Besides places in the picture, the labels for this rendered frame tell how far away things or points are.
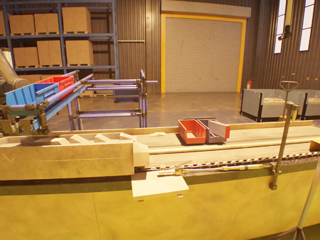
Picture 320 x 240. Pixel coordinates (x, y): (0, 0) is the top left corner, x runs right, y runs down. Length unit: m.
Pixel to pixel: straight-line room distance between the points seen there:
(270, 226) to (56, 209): 1.63
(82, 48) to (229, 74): 9.04
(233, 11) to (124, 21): 6.60
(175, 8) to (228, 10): 3.29
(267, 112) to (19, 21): 11.53
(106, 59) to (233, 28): 8.21
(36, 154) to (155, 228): 0.91
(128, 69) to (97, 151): 10.37
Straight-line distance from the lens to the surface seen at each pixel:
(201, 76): 12.02
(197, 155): 1.47
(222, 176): 1.27
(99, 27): 11.78
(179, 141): 1.71
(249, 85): 12.92
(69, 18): 10.66
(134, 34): 11.53
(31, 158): 1.23
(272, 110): 5.83
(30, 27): 11.33
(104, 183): 1.16
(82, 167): 1.13
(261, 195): 1.56
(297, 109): 1.29
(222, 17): 12.85
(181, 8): 11.68
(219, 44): 12.59
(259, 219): 1.72
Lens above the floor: 1.41
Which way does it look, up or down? 16 degrees down
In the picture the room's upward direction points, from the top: straight up
